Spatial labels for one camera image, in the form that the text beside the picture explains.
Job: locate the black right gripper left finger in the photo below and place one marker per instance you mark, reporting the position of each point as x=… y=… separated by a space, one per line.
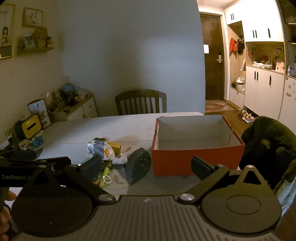
x=90 y=168

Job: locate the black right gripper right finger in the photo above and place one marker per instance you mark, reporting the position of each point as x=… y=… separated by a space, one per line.
x=211 y=178

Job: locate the lime green tube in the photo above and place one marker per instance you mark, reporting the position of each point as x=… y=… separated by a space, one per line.
x=105 y=178

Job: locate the white grey paper bag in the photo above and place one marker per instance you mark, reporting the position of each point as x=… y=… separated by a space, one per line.
x=100 y=147

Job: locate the small yellow cardboard box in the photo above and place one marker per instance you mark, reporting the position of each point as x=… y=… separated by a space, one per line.
x=116 y=147

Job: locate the person left hand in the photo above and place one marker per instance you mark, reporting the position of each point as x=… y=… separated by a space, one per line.
x=5 y=217

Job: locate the red cardboard shoe box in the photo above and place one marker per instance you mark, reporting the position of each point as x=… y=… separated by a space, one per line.
x=178 y=138

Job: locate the white drawer sideboard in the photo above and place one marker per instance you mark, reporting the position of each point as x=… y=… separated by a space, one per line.
x=86 y=108

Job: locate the picture book on sideboard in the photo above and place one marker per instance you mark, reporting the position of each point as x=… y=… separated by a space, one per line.
x=38 y=107

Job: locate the dark green upholstered chair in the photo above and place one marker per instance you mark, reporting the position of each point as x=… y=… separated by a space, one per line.
x=270 y=147

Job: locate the pair of small shoes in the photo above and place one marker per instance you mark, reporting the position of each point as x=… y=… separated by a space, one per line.
x=247 y=117

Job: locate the patterned door mat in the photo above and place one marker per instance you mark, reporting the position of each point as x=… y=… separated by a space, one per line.
x=212 y=106

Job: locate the dark wooden chair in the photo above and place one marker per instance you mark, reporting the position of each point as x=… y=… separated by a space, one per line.
x=141 y=101

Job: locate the orange jacket on hook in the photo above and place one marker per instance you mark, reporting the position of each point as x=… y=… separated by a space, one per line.
x=233 y=46

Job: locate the dark brown entrance door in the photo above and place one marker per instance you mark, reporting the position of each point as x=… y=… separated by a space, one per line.
x=213 y=55

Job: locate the framed girl picture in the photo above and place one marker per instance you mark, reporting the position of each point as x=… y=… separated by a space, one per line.
x=6 y=28

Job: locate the wooden wall shelf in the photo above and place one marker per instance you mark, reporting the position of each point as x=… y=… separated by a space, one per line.
x=24 y=50

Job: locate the white wall cabinet unit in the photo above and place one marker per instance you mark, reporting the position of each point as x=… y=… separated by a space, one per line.
x=269 y=61

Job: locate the small framed wall picture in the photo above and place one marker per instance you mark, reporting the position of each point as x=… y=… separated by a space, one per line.
x=32 y=18

